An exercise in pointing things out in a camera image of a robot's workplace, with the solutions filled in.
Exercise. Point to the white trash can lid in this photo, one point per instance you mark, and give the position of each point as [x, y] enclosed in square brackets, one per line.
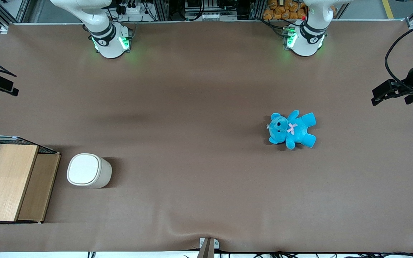
[83, 169]

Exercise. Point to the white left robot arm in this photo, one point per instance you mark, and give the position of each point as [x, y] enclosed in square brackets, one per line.
[308, 37]

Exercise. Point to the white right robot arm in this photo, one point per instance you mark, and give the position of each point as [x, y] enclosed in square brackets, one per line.
[106, 39]

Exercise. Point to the beige trash can body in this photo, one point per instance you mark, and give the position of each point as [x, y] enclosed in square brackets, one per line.
[103, 173]

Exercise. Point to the light wooden shelf board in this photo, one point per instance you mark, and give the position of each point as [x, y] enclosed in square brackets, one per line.
[5, 181]

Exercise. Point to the blue plush teddy bear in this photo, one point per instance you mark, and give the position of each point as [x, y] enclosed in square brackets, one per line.
[294, 129]

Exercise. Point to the dark wooden shelf board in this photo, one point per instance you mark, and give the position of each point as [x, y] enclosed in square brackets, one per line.
[38, 188]

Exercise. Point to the orange plush toy pile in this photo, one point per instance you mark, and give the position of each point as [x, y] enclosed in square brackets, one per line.
[283, 10]

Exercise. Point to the white power strip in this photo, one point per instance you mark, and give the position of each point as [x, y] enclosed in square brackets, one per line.
[133, 8]

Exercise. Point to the brown table cover cloth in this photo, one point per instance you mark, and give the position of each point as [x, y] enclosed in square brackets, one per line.
[192, 107]

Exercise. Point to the grey electronics unit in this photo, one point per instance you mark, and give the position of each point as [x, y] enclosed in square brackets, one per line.
[210, 10]

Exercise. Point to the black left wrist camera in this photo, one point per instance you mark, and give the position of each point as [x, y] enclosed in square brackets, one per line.
[389, 87]

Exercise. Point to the grey metal camera bracket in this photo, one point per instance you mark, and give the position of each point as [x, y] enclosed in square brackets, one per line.
[208, 248]

